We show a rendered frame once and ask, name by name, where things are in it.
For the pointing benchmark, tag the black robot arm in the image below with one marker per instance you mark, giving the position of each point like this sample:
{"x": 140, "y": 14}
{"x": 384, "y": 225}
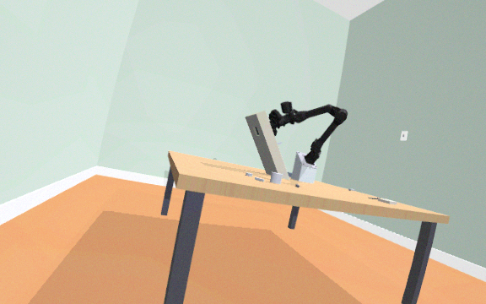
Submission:
{"x": 339, "y": 115}

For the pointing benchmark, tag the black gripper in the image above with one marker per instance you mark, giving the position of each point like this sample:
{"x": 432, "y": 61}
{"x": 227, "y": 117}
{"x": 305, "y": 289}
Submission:
{"x": 278, "y": 121}

